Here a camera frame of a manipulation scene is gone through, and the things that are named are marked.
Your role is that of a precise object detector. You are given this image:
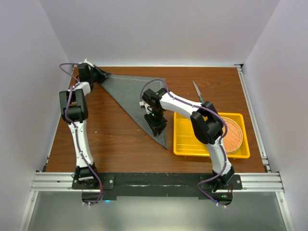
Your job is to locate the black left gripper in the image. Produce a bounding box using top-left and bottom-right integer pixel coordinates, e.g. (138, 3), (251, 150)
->
(89, 65), (111, 84)

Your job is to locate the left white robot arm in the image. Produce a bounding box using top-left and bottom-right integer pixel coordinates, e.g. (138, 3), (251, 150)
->
(59, 59), (111, 189)

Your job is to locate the yellow plastic tray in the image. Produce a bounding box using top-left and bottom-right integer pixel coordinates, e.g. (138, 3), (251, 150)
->
(173, 113), (250, 159)

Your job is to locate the round woven orange plate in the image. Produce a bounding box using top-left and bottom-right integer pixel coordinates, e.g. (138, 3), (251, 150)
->
(222, 117), (243, 154)

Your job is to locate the grey cloth napkin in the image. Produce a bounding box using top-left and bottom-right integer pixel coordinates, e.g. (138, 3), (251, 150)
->
(101, 75), (168, 149)

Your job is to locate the green handled steak knife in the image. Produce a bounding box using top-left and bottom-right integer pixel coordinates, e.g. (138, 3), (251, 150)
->
(192, 81), (204, 103)

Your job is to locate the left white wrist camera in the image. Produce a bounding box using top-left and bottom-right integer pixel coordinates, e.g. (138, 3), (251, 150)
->
(83, 58), (94, 67)

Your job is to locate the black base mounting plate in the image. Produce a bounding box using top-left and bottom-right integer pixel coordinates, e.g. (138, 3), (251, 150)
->
(71, 172), (243, 206)

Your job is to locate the aluminium frame rail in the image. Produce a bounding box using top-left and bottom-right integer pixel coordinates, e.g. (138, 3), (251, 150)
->
(30, 172), (284, 192)

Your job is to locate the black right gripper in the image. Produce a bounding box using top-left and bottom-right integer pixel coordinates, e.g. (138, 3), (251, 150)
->
(144, 109), (167, 136)

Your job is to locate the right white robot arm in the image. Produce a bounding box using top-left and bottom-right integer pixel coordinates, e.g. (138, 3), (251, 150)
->
(140, 88), (235, 189)

